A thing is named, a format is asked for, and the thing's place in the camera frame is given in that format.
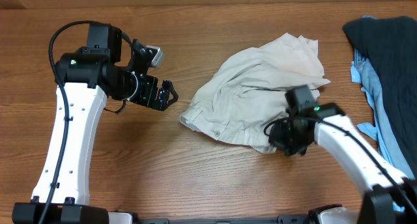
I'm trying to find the dark navy garment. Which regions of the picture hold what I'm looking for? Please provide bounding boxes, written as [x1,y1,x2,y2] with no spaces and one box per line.
[343,16,416,176]

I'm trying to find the beige shorts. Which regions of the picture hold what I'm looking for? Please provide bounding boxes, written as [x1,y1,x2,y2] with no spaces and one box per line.
[179,33,329,154]

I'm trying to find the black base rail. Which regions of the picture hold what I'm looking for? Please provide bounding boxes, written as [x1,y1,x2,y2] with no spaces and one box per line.
[134,214,312,224]

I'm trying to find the light blue garment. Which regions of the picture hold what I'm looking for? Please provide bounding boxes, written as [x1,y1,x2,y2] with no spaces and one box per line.
[351,48,416,179]

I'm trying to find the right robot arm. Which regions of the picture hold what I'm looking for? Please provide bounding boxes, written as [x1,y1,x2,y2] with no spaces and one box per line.
[264,85,416,224]

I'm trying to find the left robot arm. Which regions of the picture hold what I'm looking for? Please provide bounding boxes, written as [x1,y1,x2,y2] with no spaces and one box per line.
[12,21,178,223]

